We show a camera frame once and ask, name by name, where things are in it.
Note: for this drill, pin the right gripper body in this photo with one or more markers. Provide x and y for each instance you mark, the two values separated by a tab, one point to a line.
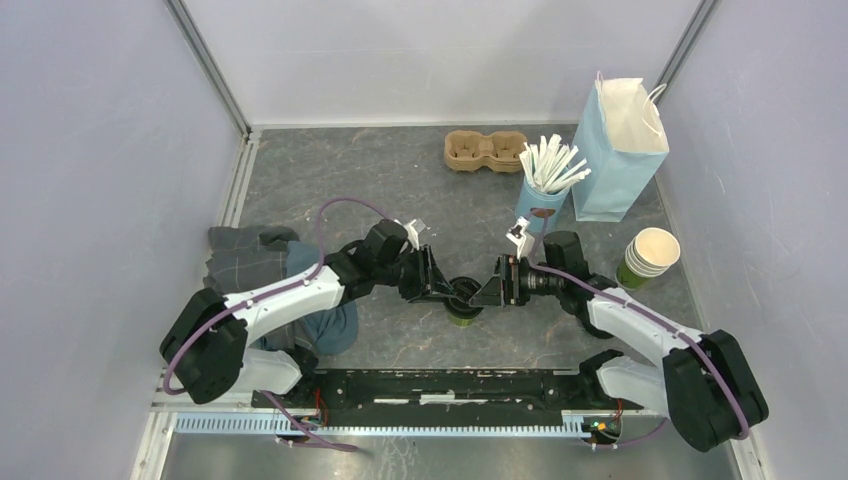
519	272

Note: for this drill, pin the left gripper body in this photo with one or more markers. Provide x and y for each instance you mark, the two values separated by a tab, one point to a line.
415	279

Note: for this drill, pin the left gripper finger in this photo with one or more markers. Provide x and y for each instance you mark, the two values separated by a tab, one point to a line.
438	281
445	298

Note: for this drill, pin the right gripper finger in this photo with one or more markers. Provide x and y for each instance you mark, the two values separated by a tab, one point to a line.
484	301
491	287

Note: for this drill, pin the black plastic cup lid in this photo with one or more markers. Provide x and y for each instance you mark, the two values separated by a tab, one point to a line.
464	289

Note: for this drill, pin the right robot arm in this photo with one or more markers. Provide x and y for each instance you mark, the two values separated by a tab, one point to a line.
700	382

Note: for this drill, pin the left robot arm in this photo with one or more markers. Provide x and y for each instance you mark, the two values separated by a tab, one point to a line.
207	350

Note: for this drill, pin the blue straw holder cup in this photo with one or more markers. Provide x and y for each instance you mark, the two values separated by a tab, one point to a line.
537	206

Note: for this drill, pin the stack of black lids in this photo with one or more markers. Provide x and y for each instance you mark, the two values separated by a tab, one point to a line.
594	331

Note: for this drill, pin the blue cloth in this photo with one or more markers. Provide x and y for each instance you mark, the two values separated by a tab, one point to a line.
325	333

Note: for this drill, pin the white wrapped straws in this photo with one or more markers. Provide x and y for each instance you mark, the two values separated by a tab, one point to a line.
550	167

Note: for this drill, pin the brown cardboard cup carrier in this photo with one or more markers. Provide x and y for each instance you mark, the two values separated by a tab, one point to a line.
469	151

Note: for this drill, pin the stack of green paper cups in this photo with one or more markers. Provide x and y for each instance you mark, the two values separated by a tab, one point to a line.
649	255

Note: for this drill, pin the light blue paper bag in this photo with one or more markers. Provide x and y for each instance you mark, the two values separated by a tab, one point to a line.
621	136

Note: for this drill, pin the grey checked cloth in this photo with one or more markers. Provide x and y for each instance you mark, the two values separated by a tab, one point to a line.
252	257

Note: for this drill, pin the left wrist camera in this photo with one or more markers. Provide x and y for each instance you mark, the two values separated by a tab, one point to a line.
414	229

